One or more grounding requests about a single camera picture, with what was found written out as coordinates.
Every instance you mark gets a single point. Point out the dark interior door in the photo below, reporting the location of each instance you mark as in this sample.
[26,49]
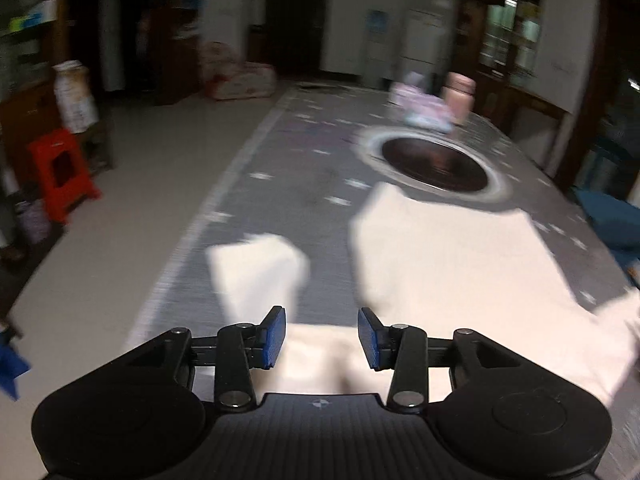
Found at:
[288,35]

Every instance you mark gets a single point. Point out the water dispenser with blue bottle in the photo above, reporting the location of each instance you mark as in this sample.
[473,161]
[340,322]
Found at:
[374,49]

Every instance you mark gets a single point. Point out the red plastic stool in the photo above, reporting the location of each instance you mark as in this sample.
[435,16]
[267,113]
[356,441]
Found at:
[63,173]

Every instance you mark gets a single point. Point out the white printed carton box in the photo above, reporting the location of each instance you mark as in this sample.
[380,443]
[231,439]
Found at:
[75,101]

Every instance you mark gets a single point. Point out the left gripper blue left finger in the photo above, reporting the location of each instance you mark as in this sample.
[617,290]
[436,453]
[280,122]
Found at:
[258,345]

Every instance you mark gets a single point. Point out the white refrigerator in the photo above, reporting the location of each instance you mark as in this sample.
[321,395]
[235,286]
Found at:
[421,49]

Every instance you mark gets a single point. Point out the pink thermos bottle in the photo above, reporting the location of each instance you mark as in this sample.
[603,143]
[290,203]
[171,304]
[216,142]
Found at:
[458,94]

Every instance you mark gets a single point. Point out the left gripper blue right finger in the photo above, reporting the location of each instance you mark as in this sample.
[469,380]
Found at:
[385,347]

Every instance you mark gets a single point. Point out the blue butterfly cushion seat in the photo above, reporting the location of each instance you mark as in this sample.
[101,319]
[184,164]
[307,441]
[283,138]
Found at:
[615,222]

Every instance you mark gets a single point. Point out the purple patterned bag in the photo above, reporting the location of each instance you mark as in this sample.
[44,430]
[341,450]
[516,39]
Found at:
[33,220]

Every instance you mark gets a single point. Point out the dark wooden glass cabinet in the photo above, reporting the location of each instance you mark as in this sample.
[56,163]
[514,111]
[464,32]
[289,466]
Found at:
[495,44]

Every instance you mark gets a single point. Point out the round induction cooktop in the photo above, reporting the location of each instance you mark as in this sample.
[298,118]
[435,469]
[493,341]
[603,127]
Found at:
[432,162]

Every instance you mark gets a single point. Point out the cream white sweater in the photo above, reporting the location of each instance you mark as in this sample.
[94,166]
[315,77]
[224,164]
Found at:
[438,267]

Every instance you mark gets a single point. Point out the pink tissue pack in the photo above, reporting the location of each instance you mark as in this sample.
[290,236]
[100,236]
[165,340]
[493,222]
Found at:
[416,108]

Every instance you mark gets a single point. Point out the dark shelving unit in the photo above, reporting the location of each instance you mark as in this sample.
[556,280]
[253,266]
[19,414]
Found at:
[36,35]

